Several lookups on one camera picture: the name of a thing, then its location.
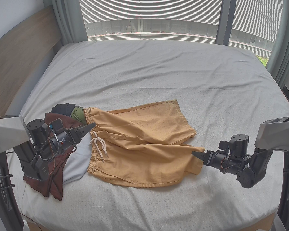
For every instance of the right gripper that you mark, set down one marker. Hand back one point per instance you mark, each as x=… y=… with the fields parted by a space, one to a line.
x=214 y=160

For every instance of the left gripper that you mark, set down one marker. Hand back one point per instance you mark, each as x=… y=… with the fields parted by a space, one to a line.
x=68 y=138

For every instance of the tan shorts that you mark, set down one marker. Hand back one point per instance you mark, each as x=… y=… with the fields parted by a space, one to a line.
x=147 y=153

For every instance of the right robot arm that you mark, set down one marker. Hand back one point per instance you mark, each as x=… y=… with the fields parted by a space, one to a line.
x=274 y=133

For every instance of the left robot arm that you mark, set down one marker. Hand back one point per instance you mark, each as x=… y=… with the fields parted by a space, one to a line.
x=7 y=133

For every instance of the bed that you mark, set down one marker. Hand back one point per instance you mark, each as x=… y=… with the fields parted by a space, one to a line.
x=159 y=76

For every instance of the green garment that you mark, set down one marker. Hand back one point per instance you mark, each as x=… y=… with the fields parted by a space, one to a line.
x=77 y=115

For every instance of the black garment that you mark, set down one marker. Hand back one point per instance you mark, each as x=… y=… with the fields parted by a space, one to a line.
x=61 y=109

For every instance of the pale grey garment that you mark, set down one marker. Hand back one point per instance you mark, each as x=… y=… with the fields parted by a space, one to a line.
x=74 y=167

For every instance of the brown garment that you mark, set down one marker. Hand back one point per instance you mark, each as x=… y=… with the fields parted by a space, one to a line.
x=55 y=182

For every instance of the grey-green curtain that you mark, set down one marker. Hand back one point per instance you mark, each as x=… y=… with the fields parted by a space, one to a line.
x=67 y=13
x=284 y=44

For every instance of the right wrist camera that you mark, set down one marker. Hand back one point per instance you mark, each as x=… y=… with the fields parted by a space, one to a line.
x=224 y=145

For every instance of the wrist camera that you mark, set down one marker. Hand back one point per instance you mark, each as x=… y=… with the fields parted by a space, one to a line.
x=224 y=145
x=55 y=124

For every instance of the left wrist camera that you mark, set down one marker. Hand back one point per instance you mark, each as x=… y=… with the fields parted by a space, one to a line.
x=55 y=124

